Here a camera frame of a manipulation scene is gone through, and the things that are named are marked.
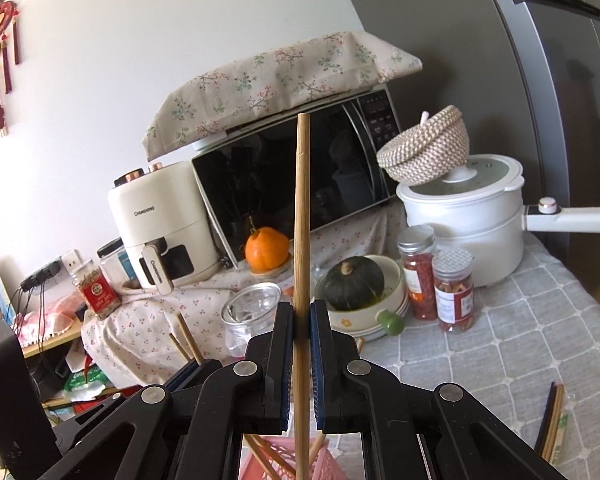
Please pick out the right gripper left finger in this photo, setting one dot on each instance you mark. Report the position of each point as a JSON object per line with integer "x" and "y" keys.
{"x": 194, "y": 433}

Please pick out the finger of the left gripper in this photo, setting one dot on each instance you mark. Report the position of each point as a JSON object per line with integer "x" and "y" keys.
{"x": 182, "y": 378}

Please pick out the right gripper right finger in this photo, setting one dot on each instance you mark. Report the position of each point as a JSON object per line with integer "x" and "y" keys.
{"x": 409, "y": 432}

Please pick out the wooden chopstick long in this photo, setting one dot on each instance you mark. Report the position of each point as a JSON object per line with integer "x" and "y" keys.
{"x": 193, "y": 346}

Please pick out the wooden chopstick crossed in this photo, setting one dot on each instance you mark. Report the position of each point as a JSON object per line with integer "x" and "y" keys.
{"x": 270, "y": 460}

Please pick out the bamboo chopsticks pair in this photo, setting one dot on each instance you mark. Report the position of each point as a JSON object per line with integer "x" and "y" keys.
{"x": 557, "y": 430}

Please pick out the black chopstick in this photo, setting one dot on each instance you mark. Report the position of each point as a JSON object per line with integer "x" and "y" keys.
{"x": 547, "y": 417}

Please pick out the floral cloth drape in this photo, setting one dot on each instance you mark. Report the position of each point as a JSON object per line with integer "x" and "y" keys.
{"x": 132, "y": 345}

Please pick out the clear jar purple label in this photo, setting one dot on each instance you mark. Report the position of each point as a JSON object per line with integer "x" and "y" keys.
{"x": 251, "y": 312}

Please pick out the red label snack jar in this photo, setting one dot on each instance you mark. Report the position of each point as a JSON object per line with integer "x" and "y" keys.
{"x": 95, "y": 289}

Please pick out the wooden low shelf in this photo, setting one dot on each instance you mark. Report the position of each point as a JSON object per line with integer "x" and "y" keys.
{"x": 73, "y": 333}

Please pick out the clear container black lid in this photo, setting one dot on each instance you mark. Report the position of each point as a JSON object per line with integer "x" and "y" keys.
{"x": 116, "y": 265}

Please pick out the white air fryer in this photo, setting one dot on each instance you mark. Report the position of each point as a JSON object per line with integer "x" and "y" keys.
{"x": 164, "y": 227}

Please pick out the dark green pumpkin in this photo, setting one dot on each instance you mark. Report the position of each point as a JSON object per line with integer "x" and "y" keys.
{"x": 353, "y": 284}

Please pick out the orange tangerine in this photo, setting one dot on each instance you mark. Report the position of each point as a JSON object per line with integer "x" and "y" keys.
{"x": 266, "y": 249}

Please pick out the spice jar white lid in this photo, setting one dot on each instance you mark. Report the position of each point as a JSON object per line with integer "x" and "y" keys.
{"x": 454, "y": 288}

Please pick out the grey checked tablecloth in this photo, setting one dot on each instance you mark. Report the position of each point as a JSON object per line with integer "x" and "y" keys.
{"x": 536, "y": 327}

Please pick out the spice jar silver lid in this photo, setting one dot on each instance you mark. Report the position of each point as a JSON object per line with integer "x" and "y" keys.
{"x": 417, "y": 246}

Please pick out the black microwave oven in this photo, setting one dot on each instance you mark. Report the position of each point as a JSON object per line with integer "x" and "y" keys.
{"x": 324, "y": 157}

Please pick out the white electric cooking pot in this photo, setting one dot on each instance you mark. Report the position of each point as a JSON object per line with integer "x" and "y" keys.
{"x": 479, "y": 207}

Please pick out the floral cloth cover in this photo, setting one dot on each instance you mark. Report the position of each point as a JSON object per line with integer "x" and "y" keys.
{"x": 271, "y": 82}

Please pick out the grey refrigerator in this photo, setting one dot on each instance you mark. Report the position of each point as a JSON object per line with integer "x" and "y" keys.
{"x": 526, "y": 76}

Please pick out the woven rope basket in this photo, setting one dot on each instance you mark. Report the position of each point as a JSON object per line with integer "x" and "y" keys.
{"x": 428, "y": 150}

